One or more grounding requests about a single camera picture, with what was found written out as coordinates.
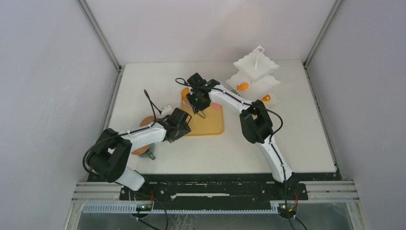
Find orange round tart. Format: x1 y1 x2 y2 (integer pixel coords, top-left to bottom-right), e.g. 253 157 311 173
181 88 190 100

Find pink handled metal tongs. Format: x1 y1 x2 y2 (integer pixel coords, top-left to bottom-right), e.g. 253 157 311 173
195 111 206 119

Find yellow serving tray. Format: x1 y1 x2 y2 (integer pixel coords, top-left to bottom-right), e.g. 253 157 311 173
181 99 224 137

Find small orange pastry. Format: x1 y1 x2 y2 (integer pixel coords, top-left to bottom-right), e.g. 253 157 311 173
237 82 249 91

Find white three tier stand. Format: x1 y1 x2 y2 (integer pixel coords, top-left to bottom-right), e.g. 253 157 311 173
226 46 281 108

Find orange glazed donut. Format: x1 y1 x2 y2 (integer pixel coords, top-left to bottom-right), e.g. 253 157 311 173
261 94 271 103

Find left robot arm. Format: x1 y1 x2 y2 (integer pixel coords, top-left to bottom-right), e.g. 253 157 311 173
82 108 191 200

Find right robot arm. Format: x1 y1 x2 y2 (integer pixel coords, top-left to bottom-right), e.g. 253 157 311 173
184 73 299 199

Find grey mug with rattan lid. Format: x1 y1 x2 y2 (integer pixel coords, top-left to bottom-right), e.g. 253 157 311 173
131 144 156 160

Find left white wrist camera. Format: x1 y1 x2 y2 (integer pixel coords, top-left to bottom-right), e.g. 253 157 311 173
160 105 173 117

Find left black camera cable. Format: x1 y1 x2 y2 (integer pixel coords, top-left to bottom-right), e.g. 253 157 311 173
82 89 167 174

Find black camera cable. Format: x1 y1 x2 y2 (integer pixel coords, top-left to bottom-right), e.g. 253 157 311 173
82 89 167 174
174 77 299 230

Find right black camera cable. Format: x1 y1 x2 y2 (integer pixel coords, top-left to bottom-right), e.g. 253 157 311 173
174 77 299 230

